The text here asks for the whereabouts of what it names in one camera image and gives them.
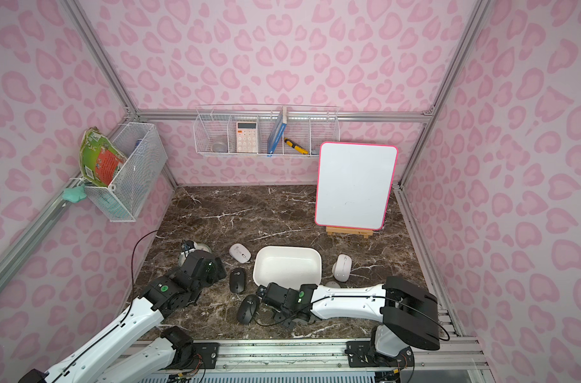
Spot black mouse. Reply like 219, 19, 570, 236
229, 267, 247, 295
236, 295, 260, 325

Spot white storage box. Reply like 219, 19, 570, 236
253, 246, 322, 290

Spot white pink mouse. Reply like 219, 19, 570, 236
228, 244, 252, 264

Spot grey mouse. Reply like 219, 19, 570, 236
325, 281, 341, 289

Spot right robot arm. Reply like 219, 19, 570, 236
256, 276, 450, 357

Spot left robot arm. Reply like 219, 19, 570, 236
20, 250, 226, 382

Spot wooden easel stand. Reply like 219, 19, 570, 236
326, 227, 374, 239

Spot clear tape roll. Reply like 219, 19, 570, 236
211, 137, 229, 153

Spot pink white calculator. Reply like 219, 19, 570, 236
236, 121, 259, 153

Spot green snack bag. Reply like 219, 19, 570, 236
79, 127, 127, 187

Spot blue book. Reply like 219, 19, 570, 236
267, 106, 287, 155

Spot yellow utility knife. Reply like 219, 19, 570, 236
284, 138, 310, 155

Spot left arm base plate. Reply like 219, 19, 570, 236
166, 342, 220, 371

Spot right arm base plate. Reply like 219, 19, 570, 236
345, 341, 414, 369

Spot white mesh wall basket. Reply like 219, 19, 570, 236
85, 122, 168, 223

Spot white board pink frame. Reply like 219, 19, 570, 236
314, 142, 398, 231

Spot white wire wall shelf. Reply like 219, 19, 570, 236
193, 105, 341, 158

